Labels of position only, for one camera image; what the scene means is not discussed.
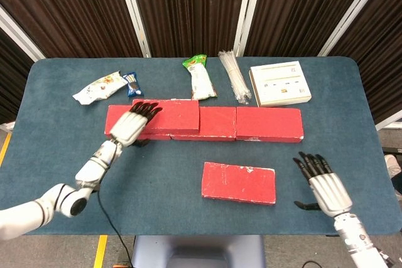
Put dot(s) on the blue table cloth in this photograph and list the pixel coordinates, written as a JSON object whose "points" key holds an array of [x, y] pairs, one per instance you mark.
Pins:
{"points": [[169, 180]]}

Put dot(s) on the white shoe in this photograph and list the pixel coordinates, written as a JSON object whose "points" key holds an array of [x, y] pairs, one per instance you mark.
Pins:
{"points": [[393, 167]]}

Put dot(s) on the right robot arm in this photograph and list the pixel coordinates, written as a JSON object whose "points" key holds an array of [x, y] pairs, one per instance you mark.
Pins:
{"points": [[355, 239]]}

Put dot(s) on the small blue snack packet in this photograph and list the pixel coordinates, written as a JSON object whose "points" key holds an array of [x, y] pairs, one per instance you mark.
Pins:
{"points": [[133, 87]]}

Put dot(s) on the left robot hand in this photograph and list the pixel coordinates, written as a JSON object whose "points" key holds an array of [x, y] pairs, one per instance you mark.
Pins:
{"points": [[128, 126]]}

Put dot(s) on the crumpled white snack packet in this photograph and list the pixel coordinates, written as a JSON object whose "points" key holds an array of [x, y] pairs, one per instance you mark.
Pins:
{"points": [[100, 89]]}

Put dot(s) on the brown folding screen panel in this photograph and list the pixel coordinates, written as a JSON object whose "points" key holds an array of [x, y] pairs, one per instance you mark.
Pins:
{"points": [[188, 7], [298, 7], [78, 7], [12, 76], [383, 61]]}

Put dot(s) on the green white snack bag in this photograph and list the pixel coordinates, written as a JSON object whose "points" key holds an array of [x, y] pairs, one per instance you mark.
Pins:
{"points": [[201, 83]]}

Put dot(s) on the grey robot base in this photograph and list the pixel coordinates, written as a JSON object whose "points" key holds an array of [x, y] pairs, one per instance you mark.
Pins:
{"points": [[198, 252]]}

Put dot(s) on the flat white cardboard box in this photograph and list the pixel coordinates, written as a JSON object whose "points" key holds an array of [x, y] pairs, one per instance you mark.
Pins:
{"points": [[279, 84]]}

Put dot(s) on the red brick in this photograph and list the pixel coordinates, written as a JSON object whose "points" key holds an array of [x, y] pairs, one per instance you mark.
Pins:
{"points": [[216, 123], [238, 181], [114, 119], [270, 122], [177, 117]]}

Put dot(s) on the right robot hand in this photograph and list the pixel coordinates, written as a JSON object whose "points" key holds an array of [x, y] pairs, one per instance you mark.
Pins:
{"points": [[329, 194]]}

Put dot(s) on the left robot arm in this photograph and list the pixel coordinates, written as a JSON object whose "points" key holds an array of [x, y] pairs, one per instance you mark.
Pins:
{"points": [[91, 170]]}

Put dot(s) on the clear plastic straw bundle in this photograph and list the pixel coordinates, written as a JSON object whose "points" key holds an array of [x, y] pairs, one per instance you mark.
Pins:
{"points": [[234, 73]]}

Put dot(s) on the yellow floor tape strip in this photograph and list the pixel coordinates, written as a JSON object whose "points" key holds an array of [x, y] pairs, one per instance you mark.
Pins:
{"points": [[100, 250], [4, 147]]}

